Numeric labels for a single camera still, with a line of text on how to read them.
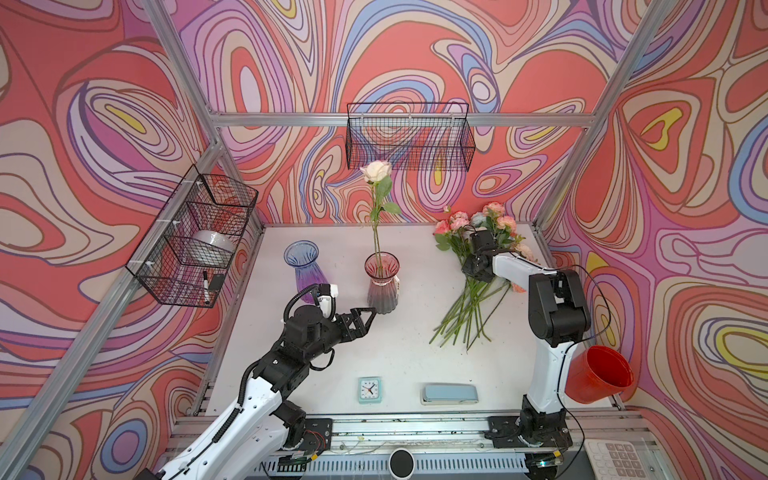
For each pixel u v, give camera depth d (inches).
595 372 27.8
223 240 28.9
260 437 22.6
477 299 38.6
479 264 30.6
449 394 30.2
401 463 25.8
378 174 28.3
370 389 30.9
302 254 34.8
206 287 28.3
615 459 27.2
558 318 21.5
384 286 33.1
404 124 34.8
